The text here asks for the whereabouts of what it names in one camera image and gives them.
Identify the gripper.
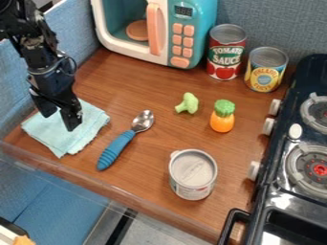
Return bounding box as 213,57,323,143
25,55,85,133

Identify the blue cloth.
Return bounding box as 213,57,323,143
20,98,112,160

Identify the toy microwave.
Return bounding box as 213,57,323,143
89,0,220,70

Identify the green toy broccoli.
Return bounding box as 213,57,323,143
173,92,201,115

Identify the silver can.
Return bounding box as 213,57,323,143
167,148,220,202

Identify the orange toy pineapple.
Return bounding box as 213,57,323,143
207,99,237,134

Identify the red tomato sauce can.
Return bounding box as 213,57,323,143
206,23,250,81

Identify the yellow corn can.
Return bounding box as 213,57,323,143
242,46,291,94

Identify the toy stove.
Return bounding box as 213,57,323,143
217,53,327,245

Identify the blue handled silver spoon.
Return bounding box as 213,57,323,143
96,109,156,171

